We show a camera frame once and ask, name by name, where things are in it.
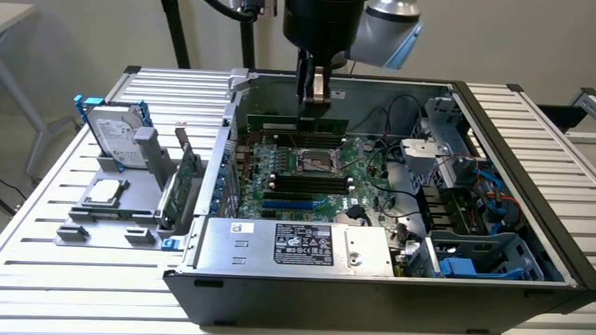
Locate grey power supply unit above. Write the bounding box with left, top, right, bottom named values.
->
left=193, top=217, right=406, bottom=279

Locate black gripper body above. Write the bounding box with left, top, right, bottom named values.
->
left=282, top=0, right=366, bottom=69

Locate red wire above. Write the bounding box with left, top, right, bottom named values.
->
left=493, top=194, right=522, bottom=208

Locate black wire loop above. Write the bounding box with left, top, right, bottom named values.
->
left=371, top=94, right=426, bottom=137

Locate black RAM slot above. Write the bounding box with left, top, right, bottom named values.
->
left=251, top=138, right=346, bottom=144
left=269, top=182, right=351, bottom=190
left=251, top=135, right=346, bottom=141
left=251, top=131, right=346, bottom=137
left=270, top=173, right=351, bottom=180
left=269, top=186, right=351, bottom=195
left=251, top=142, right=346, bottom=148
left=270, top=177, right=351, bottom=185

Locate long black expansion slot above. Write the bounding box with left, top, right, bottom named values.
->
left=263, top=191, right=315, bottom=202

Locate aluminium frame table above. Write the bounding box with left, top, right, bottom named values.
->
left=535, top=87, right=596, bottom=144

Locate blue drive bracket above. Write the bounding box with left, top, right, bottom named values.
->
left=439, top=257, right=478, bottom=279

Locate metal disk bay cage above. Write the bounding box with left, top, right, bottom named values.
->
left=421, top=96, right=491, bottom=190

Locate long blue expansion slot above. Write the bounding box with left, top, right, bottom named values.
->
left=262, top=200, right=315, bottom=211

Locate green graphics card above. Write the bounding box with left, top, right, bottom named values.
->
left=155, top=119, right=203, bottom=225

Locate grey parts rack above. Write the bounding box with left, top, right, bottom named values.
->
left=55, top=126, right=207, bottom=251

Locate grey drive cage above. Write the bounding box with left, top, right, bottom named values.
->
left=425, top=229, right=547, bottom=281

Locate black stand pole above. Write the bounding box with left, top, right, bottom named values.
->
left=159, top=0, right=194, bottom=69
left=239, top=20, right=258, bottom=69

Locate black floor cable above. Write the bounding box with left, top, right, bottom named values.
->
left=0, top=179, right=29, bottom=219

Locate silver hard disk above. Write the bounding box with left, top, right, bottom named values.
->
left=87, top=105, right=145, bottom=172

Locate grey plastic bracket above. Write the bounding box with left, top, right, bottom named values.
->
left=401, top=137, right=442, bottom=158

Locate blue disk caddy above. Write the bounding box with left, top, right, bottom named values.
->
left=73, top=94, right=157, bottom=173

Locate CPU socket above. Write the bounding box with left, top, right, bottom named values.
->
left=290, top=146, right=350, bottom=176

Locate green motherboard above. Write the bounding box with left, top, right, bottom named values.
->
left=222, top=133, right=407, bottom=242

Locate silver CPU chip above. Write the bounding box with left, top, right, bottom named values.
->
left=82, top=179, right=131, bottom=206

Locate black open PC case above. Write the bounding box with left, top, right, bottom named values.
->
left=162, top=67, right=596, bottom=328

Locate blue wire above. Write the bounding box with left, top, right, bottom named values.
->
left=469, top=166, right=506, bottom=232

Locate green RAM stick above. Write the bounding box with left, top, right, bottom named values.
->
left=246, top=114, right=351, bottom=136

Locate black cable hose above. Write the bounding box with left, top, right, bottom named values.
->
left=202, top=0, right=263, bottom=24

